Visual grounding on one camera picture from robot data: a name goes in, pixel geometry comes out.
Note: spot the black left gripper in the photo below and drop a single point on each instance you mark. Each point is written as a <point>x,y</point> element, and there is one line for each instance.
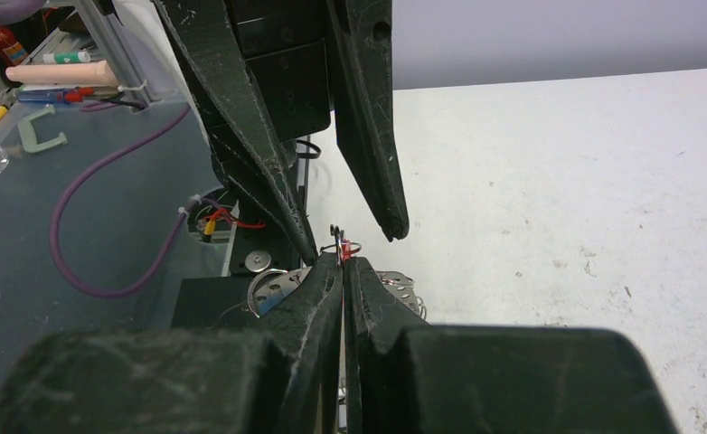
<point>257,72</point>

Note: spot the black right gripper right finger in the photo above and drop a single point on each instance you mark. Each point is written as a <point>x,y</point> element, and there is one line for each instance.
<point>407,376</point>

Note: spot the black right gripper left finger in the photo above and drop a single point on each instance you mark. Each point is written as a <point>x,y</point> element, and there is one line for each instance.
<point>278,375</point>

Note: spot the red key tag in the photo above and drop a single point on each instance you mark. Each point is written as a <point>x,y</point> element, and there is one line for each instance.
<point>349,249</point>

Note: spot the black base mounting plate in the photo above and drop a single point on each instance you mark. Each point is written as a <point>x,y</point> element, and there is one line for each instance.
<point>253,245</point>

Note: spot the blue red screwdriver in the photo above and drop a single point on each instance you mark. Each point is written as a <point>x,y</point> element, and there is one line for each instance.
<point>65,96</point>

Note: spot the beige cylindrical handle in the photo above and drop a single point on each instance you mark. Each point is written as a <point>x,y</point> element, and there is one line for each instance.
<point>81,74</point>

